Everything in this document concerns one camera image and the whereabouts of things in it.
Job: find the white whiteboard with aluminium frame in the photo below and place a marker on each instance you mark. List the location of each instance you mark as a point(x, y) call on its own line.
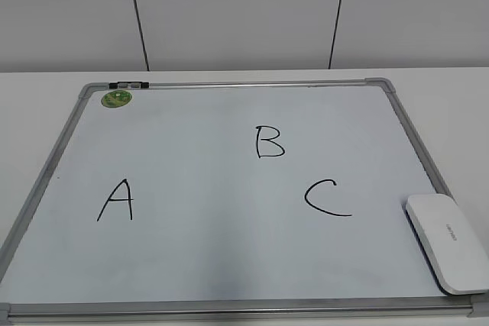
point(228, 200)

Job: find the white rectangular whiteboard eraser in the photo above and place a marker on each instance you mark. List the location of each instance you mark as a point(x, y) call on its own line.
point(453, 249)

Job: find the round green magnet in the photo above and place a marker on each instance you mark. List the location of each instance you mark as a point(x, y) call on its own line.
point(116, 98)

